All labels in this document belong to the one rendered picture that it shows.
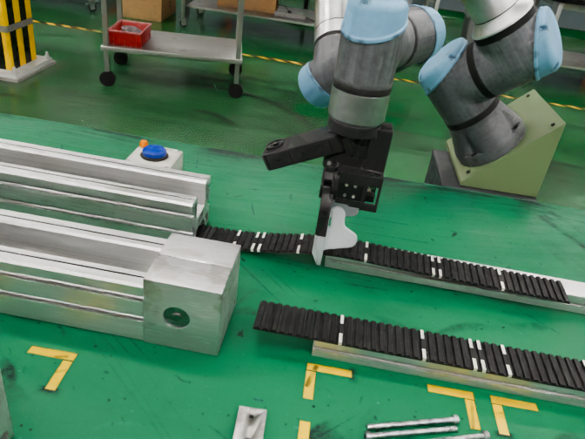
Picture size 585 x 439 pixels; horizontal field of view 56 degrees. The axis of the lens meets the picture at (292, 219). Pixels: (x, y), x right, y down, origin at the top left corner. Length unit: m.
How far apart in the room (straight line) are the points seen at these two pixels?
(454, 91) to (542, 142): 0.20
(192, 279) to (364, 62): 0.32
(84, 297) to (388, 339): 0.36
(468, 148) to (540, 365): 0.59
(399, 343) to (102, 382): 0.34
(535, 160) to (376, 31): 0.62
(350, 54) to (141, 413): 0.46
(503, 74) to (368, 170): 0.44
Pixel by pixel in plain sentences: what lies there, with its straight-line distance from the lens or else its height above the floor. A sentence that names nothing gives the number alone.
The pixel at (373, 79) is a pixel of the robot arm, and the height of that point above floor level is 1.08.
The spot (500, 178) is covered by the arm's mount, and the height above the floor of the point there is 0.81.
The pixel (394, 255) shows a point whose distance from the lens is 0.84.
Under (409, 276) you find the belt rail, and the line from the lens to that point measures 0.84.
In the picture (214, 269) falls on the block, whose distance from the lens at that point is 0.64.
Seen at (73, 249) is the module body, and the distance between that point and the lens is 0.74.
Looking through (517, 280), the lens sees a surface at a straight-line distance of 0.88.
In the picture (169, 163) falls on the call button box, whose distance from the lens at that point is 0.95.
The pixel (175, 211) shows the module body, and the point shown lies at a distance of 0.81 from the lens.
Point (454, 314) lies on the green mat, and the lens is 0.82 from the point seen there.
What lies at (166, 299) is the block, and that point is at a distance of 0.64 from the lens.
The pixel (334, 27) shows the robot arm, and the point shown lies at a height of 1.09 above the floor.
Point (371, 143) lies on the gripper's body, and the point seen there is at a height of 0.99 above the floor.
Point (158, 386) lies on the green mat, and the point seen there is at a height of 0.78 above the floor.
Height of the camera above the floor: 1.26
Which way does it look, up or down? 31 degrees down
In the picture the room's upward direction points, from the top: 8 degrees clockwise
